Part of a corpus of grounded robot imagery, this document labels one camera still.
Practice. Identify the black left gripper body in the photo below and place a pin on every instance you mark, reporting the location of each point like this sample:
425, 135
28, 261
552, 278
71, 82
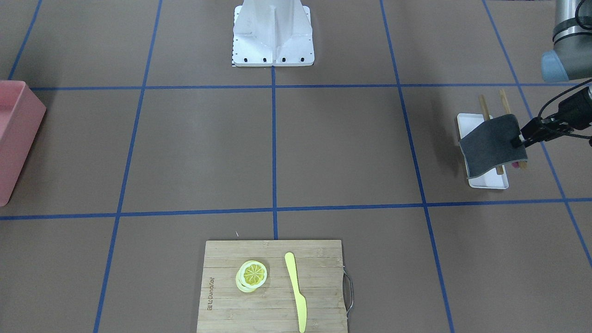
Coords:
575, 109

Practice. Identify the yellow plastic knife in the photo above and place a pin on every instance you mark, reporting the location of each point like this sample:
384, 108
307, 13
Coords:
301, 303

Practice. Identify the dark grey cloth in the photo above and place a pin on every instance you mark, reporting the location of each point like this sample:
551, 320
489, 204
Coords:
492, 144

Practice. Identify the yellow lemon slice toy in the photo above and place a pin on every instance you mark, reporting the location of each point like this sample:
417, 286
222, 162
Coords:
251, 275

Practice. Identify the wooden cutting board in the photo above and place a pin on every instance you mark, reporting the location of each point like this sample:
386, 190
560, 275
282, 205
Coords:
314, 267

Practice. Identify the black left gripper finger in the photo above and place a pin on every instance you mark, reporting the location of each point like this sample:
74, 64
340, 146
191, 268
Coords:
537, 130

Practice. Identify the pink plastic bin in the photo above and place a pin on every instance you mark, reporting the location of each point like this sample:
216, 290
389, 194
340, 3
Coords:
20, 117

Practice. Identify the white rectangular tray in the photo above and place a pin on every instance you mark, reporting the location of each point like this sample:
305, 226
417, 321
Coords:
467, 122

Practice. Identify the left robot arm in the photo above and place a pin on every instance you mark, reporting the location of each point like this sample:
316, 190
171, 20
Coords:
570, 59

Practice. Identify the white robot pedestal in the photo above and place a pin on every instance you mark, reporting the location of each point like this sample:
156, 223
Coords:
272, 33

